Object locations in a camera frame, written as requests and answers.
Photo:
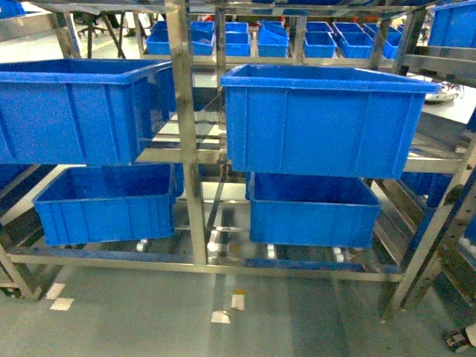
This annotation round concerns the upper right large blue bin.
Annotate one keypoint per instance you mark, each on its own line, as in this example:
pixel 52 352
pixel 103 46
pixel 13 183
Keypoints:
pixel 321 121

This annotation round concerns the lower left blue bin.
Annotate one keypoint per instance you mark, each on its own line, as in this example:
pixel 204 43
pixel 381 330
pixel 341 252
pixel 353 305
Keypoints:
pixel 85 205

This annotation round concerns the upper left large blue bin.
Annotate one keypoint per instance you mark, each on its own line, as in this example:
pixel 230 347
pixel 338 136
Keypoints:
pixel 83 111

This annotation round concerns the stainless steel rack frame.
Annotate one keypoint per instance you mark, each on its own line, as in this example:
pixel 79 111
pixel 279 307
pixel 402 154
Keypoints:
pixel 423 213

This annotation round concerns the lower right blue bin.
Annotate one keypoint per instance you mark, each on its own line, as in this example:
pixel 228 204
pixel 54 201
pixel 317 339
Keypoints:
pixel 311 210

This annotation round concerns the background rack of small bins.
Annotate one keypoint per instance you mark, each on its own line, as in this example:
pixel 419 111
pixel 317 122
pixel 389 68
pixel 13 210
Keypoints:
pixel 338 42

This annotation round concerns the large blue bin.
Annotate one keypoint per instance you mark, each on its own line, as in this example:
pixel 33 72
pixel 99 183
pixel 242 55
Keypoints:
pixel 83 111
pixel 321 121

